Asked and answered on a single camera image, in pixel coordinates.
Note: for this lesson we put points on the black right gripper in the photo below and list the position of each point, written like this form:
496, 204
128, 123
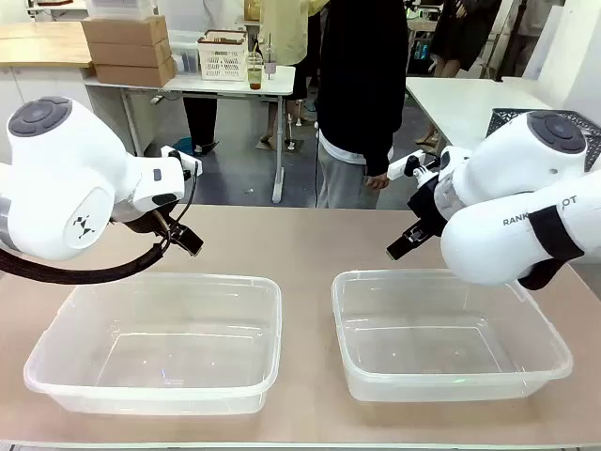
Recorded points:
427, 206

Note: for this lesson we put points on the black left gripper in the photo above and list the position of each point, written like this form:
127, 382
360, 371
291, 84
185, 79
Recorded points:
143, 226

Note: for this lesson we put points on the clear plastic bin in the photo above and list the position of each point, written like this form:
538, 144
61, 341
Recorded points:
155, 347
446, 338

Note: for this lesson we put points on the black plastic lattice basket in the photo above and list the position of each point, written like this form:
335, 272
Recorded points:
592, 141

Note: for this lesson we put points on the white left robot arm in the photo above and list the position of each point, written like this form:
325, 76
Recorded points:
61, 178

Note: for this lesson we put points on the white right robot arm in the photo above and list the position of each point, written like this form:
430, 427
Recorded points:
507, 197

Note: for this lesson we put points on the person's left hand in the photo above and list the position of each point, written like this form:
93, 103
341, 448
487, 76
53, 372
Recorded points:
378, 181

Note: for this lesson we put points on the bystander in white top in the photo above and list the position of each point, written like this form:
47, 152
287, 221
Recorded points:
201, 122

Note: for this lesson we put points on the large white table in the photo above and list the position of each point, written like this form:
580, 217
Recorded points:
451, 103

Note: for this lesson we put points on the person in black sweater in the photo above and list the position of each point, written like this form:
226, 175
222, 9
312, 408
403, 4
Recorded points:
359, 75

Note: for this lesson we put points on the brown cardboard box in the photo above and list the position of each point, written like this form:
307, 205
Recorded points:
124, 29
134, 74
127, 52

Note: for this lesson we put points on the plastic cup with drink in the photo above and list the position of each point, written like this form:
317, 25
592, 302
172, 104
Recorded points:
255, 73

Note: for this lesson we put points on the clear plastic drawer box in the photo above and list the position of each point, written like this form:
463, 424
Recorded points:
185, 51

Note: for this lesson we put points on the clear glass with straw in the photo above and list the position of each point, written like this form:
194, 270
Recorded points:
271, 63

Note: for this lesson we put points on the bystander in black coat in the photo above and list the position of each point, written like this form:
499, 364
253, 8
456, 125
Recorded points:
462, 33

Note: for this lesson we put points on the bystander in yellow jacket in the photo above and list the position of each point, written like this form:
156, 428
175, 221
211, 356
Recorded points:
286, 33

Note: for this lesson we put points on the wooden top white cabinet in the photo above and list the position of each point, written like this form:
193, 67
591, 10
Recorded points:
42, 44

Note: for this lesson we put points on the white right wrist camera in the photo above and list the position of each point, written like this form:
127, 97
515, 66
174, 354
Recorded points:
404, 165

